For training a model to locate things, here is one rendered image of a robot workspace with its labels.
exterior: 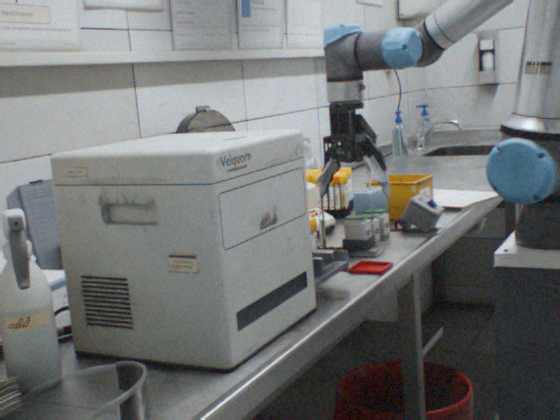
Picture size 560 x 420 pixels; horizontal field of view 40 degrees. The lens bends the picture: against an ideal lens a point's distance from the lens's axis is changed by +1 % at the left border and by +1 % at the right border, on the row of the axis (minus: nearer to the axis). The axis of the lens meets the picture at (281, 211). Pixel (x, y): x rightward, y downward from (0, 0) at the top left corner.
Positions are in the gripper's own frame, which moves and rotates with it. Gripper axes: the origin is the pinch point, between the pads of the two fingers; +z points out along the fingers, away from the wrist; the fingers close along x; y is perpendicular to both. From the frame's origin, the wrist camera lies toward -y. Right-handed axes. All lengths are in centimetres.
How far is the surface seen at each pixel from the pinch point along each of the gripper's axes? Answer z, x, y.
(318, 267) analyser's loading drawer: 6.4, 4.3, 31.4
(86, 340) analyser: 9, -18, 65
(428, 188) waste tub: 5.0, 3.9, -42.3
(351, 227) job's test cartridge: 5.8, -0.6, 2.0
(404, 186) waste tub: 2.9, 0.4, -33.4
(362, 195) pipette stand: 2.5, -5.1, -17.8
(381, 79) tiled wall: -21, -52, -177
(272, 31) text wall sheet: -41, -54, -76
